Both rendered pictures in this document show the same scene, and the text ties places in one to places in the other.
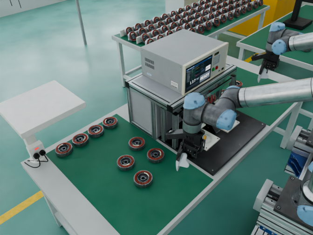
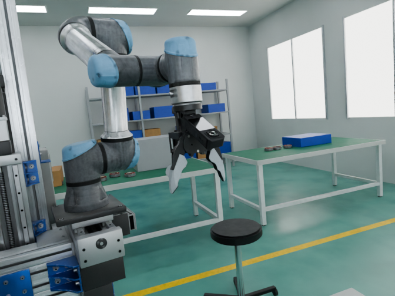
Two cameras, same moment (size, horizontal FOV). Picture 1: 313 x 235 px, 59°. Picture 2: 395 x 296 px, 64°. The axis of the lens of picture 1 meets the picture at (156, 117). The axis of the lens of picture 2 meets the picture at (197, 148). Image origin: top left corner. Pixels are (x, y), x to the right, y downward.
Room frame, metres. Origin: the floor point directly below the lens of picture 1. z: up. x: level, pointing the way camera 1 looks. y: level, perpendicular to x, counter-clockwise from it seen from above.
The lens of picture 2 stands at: (1.52, 0.17, 1.33)
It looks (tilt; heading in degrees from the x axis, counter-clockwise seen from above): 7 degrees down; 203
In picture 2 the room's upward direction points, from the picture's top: 5 degrees counter-clockwise
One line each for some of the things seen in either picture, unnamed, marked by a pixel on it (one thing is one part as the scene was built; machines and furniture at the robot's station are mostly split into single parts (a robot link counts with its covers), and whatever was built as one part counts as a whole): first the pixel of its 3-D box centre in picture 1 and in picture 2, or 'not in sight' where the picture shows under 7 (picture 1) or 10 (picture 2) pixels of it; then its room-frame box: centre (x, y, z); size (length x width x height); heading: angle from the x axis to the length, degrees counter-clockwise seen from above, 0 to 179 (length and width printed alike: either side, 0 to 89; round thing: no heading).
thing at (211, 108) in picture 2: not in sight; (213, 108); (-5.37, -2.29, 1.37); 0.42 x 0.42 x 0.19; 44
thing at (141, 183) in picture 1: (143, 178); not in sight; (1.06, 0.09, 0.77); 0.11 x 0.11 x 0.04
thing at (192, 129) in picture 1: (192, 124); (184, 96); (0.84, -0.14, 1.37); 0.08 x 0.08 x 0.05
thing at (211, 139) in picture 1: (204, 139); not in sight; (1.37, -0.32, 0.78); 0.15 x 0.15 x 0.01; 43
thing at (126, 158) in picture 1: (125, 162); not in sight; (1.19, 0.21, 0.77); 0.11 x 0.11 x 0.04
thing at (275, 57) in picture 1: (270, 58); not in sight; (1.51, -0.71, 1.29); 0.09 x 0.08 x 0.12; 51
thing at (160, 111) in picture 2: not in sight; (161, 111); (-4.53, -3.18, 1.40); 0.42 x 0.42 x 0.23; 43
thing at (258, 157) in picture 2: not in sight; (303, 174); (-2.75, -0.17, 0.38); 1.90 x 0.90 x 0.75; 133
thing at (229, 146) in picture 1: (213, 131); not in sight; (1.47, -0.40, 0.76); 0.64 x 0.47 x 0.02; 133
